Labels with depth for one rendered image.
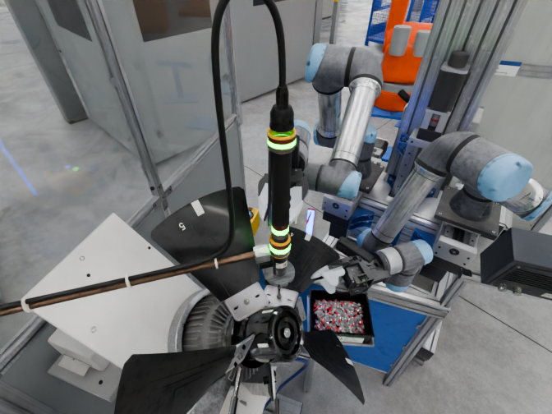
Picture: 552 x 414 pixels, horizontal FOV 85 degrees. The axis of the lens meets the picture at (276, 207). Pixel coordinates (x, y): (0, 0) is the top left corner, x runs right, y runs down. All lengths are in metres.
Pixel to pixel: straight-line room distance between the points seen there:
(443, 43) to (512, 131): 1.30
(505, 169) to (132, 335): 0.94
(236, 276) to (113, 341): 0.30
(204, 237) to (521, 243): 0.86
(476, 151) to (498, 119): 1.59
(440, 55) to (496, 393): 1.79
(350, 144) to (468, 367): 1.73
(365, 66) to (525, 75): 1.54
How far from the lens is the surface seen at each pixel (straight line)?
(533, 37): 2.34
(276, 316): 0.70
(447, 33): 1.35
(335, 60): 1.02
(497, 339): 2.48
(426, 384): 2.14
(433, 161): 0.95
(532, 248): 1.09
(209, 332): 0.78
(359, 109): 0.91
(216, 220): 0.69
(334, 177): 0.80
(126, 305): 0.82
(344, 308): 1.21
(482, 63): 1.37
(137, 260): 0.85
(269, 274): 0.68
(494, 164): 0.88
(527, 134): 2.59
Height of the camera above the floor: 1.89
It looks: 43 degrees down
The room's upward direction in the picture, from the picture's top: straight up
